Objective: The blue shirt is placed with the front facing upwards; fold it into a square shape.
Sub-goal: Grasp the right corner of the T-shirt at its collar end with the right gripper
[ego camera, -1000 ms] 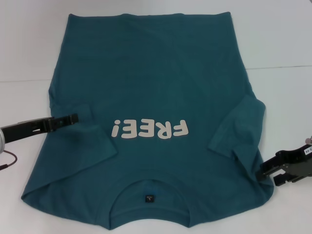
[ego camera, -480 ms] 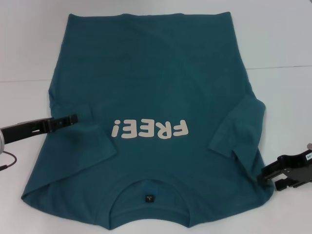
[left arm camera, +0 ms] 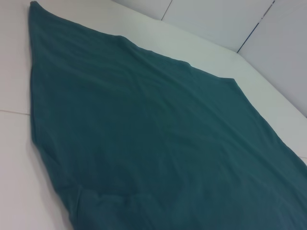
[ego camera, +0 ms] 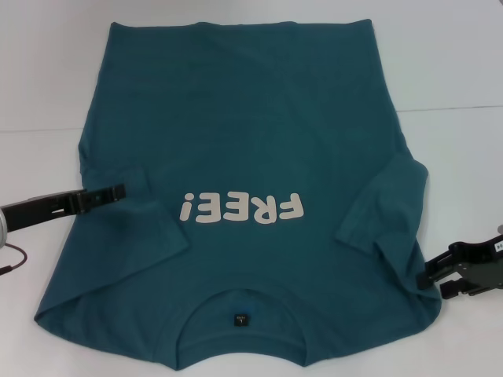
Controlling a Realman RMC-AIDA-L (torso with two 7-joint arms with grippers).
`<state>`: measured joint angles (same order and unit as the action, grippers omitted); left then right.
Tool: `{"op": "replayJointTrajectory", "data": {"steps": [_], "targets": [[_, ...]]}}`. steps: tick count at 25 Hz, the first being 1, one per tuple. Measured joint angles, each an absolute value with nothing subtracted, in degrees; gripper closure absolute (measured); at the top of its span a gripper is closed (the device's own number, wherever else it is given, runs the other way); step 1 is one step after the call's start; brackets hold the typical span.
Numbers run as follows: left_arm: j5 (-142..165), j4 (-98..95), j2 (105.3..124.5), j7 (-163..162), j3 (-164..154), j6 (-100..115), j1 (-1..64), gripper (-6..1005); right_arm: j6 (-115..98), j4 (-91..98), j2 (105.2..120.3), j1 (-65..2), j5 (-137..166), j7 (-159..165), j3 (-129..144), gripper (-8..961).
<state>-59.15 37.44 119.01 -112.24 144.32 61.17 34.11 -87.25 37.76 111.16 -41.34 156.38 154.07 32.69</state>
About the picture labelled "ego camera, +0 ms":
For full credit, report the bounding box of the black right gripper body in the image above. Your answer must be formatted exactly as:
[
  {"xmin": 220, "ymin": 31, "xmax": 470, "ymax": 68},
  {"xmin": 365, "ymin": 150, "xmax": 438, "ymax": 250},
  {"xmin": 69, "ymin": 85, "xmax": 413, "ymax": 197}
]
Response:
[{"xmin": 447, "ymin": 235, "xmax": 503, "ymax": 296}]

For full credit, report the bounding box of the teal t-shirt with FREE print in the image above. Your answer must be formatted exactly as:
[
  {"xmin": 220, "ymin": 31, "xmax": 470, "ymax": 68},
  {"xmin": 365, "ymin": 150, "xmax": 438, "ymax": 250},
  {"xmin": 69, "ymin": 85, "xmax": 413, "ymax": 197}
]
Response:
[{"xmin": 33, "ymin": 17, "xmax": 443, "ymax": 361}]

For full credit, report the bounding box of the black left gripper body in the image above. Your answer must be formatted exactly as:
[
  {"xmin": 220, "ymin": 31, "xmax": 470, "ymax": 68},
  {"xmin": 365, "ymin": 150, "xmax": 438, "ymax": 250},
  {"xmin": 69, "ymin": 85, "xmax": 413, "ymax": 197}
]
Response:
[{"xmin": 0, "ymin": 188, "xmax": 76, "ymax": 233}]

